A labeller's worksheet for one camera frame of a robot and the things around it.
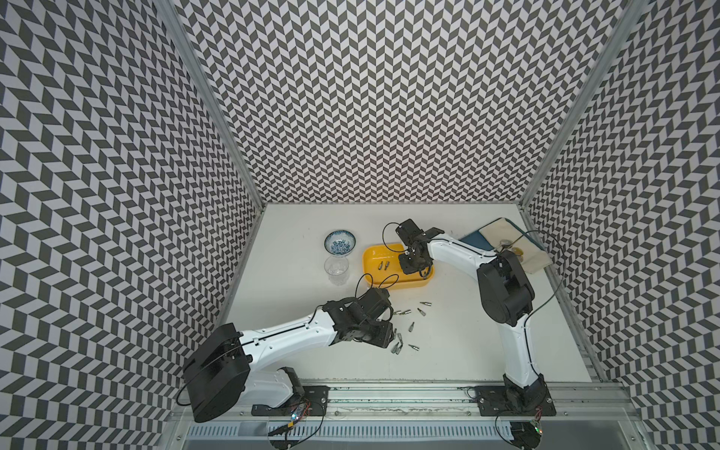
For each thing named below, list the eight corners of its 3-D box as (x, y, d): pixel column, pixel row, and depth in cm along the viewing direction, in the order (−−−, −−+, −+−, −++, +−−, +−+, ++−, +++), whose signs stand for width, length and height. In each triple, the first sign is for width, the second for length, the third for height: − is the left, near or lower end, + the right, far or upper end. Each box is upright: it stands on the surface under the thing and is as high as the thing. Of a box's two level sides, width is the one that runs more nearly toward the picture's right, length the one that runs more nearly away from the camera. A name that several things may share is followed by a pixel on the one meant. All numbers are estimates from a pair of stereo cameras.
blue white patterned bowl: (325, 256, 104) (323, 248, 100) (328, 237, 110) (326, 229, 106) (355, 256, 104) (354, 248, 100) (356, 238, 110) (355, 229, 106)
